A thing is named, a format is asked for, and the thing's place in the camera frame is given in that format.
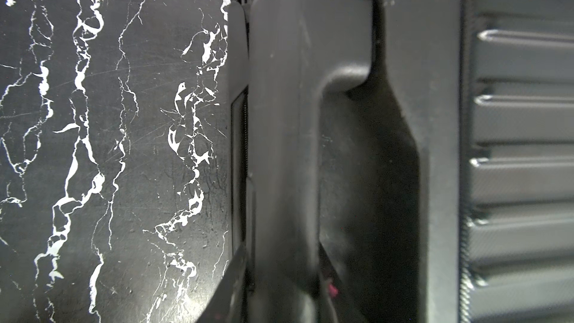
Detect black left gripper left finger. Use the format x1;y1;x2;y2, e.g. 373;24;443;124
197;244;247;323

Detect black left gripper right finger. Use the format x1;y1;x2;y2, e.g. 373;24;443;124
318;244;366;323

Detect black hard-shell suitcase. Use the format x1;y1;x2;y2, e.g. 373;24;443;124
229;0;573;322

